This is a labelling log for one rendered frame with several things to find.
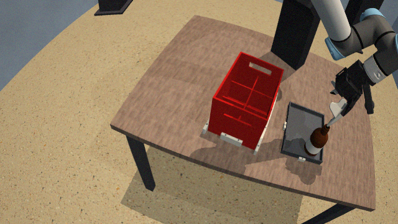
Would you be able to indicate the brown bottle with white label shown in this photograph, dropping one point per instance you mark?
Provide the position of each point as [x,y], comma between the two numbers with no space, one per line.
[316,141]

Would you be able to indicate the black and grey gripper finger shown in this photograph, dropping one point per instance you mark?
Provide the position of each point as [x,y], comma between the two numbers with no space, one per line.
[340,109]
[334,92]

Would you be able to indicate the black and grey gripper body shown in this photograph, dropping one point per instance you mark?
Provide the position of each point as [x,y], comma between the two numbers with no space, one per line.
[349,83]

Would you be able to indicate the red plastic crate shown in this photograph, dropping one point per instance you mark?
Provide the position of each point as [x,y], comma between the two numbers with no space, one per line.
[236,96]

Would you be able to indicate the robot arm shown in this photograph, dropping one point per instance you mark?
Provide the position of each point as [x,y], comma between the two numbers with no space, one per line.
[344,40]

